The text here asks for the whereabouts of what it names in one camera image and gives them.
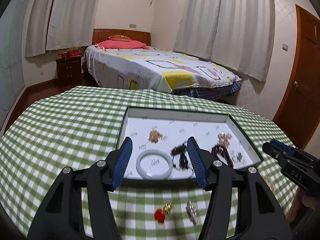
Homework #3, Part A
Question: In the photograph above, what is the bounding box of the wooden headboard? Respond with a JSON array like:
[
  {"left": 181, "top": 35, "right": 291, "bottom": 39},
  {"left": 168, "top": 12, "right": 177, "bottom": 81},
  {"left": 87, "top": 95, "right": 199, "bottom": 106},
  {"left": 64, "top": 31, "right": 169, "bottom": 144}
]
[{"left": 92, "top": 29, "right": 151, "bottom": 47}]

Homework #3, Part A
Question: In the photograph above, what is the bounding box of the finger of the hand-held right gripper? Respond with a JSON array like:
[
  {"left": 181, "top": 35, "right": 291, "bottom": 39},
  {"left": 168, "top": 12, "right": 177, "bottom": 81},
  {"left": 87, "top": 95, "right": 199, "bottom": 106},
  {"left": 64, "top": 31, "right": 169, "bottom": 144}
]
[
  {"left": 269, "top": 139, "right": 298, "bottom": 156},
  {"left": 262, "top": 142, "right": 285, "bottom": 159}
]

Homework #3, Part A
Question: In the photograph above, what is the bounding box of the red tassel pendant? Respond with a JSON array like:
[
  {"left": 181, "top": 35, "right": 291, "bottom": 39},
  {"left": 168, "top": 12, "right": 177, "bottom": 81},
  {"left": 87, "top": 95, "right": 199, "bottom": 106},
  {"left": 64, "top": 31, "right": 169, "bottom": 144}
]
[{"left": 154, "top": 201, "right": 174, "bottom": 223}]

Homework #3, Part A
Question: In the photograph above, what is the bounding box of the black bead necklace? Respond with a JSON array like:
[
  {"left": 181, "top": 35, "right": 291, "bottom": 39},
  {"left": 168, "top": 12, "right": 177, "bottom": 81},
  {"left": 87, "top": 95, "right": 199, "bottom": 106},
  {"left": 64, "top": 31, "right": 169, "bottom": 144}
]
[{"left": 170, "top": 142, "right": 195, "bottom": 172}]

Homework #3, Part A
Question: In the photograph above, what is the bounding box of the dark wooden nightstand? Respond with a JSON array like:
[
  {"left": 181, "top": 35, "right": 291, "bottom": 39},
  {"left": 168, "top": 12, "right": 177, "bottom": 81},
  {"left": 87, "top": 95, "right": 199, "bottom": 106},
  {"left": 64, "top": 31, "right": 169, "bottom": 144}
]
[{"left": 55, "top": 56, "right": 83, "bottom": 88}]

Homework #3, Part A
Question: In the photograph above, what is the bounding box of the brown wooden door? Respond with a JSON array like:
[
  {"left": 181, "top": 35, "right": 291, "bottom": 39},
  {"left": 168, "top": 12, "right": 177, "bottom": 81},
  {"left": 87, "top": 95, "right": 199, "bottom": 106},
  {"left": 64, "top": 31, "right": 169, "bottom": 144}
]
[{"left": 272, "top": 4, "right": 320, "bottom": 150}]

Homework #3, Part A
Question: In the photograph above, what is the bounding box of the white shallow tray box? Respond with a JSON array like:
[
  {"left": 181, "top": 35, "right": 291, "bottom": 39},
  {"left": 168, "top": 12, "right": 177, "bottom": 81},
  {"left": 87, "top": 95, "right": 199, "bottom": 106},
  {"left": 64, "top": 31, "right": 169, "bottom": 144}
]
[{"left": 116, "top": 106, "right": 264, "bottom": 180}]

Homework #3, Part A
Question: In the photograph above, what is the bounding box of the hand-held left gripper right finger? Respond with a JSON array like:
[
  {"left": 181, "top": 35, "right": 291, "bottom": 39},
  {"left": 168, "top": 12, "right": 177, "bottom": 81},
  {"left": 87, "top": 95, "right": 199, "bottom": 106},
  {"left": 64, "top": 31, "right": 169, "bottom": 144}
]
[{"left": 187, "top": 136, "right": 292, "bottom": 240}]

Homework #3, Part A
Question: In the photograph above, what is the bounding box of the silver ring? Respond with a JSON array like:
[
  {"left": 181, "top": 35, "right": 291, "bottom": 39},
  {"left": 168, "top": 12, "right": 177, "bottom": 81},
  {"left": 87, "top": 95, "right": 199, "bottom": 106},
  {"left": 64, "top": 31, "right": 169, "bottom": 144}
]
[{"left": 232, "top": 152, "right": 244, "bottom": 165}]

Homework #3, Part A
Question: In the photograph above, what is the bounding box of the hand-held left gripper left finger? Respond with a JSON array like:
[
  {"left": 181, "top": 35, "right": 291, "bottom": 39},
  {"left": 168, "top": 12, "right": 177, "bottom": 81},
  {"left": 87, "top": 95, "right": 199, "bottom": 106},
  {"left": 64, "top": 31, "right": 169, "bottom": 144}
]
[{"left": 27, "top": 137, "right": 133, "bottom": 240}]

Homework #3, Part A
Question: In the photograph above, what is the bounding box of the dark red bead bracelet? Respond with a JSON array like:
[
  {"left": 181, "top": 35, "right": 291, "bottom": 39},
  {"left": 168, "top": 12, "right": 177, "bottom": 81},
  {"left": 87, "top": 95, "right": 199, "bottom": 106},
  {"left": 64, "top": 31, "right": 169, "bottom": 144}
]
[{"left": 211, "top": 140, "right": 234, "bottom": 168}]

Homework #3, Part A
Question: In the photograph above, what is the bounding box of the frosted glass wardrobe door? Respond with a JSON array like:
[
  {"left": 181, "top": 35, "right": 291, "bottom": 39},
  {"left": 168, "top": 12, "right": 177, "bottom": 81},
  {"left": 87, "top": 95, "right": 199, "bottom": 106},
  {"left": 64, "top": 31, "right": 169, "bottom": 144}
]
[{"left": 0, "top": 0, "right": 35, "bottom": 130}]

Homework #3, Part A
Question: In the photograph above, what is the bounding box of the red gift box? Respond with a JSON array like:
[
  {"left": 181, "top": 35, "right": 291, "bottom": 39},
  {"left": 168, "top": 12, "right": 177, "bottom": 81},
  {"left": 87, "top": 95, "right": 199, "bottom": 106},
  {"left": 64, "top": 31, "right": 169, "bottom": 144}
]
[{"left": 58, "top": 51, "right": 82, "bottom": 59}]

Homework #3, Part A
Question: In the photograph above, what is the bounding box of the white jade bangle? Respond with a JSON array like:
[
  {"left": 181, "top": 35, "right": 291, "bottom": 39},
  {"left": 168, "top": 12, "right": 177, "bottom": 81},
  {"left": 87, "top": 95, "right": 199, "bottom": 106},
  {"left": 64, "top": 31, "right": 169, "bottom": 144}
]
[{"left": 136, "top": 149, "right": 173, "bottom": 180}]

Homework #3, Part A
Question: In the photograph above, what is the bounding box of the rose gold chain bracelet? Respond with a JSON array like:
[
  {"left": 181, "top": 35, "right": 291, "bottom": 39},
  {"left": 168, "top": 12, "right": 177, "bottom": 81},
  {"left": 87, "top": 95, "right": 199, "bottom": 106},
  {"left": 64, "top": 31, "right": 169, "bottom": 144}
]
[{"left": 217, "top": 132, "right": 233, "bottom": 143}]

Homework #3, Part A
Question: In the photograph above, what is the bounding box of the white curtain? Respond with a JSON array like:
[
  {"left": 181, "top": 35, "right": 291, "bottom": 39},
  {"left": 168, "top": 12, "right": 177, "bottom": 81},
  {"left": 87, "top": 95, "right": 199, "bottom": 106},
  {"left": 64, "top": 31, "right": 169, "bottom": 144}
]
[
  {"left": 173, "top": 0, "right": 223, "bottom": 60},
  {"left": 25, "top": 0, "right": 60, "bottom": 58},
  {"left": 46, "top": 0, "right": 103, "bottom": 51},
  {"left": 210, "top": 0, "right": 275, "bottom": 82}
]

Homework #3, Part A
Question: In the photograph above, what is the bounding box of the patterned white bed quilt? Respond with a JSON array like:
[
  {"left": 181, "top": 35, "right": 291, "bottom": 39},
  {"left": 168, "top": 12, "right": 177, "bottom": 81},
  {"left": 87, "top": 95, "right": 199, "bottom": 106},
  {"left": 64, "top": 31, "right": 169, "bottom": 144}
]
[{"left": 84, "top": 44, "right": 242, "bottom": 93}]

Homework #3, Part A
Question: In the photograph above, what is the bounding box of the pink pillow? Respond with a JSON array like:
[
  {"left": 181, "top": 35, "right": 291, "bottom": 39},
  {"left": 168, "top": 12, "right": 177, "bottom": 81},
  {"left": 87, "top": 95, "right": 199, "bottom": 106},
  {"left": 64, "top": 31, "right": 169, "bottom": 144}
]
[{"left": 95, "top": 40, "right": 150, "bottom": 50}]

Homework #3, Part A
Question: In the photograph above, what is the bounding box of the blue plaid bed sheet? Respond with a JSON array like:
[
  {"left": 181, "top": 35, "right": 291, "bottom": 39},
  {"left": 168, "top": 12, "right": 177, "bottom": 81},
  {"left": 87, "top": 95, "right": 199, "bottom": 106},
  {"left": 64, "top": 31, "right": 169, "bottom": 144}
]
[{"left": 172, "top": 80, "right": 242, "bottom": 103}]

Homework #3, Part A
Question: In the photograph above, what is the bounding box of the green checkered tablecloth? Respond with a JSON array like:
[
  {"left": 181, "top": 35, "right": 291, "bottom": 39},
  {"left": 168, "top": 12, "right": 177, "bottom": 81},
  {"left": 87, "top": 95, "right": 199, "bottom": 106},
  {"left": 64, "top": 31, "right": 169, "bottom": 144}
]
[{"left": 0, "top": 85, "right": 304, "bottom": 240}]

